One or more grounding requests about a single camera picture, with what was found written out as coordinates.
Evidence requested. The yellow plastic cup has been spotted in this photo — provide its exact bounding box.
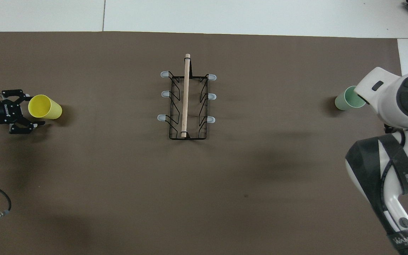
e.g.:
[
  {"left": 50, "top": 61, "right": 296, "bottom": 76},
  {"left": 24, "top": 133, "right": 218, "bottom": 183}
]
[{"left": 28, "top": 94, "right": 63, "bottom": 120}]

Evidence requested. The light green plastic cup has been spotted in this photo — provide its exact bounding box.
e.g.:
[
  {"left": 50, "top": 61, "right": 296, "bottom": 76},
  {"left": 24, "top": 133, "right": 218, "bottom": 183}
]
[{"left": 334, "top": 86, "right": 367, "bottom": 111}]

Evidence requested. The brown table mat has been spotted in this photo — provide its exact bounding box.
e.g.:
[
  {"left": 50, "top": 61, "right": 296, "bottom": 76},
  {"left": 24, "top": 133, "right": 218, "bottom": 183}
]
[{"left": 0, "top": 31, "right": 408, "bottom": 255}]

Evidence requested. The black wire cup rack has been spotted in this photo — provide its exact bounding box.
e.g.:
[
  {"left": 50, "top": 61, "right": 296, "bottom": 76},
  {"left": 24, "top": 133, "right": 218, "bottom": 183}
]
[{"left": 157, "top": 53, "right": 217, "bottom": 140}]

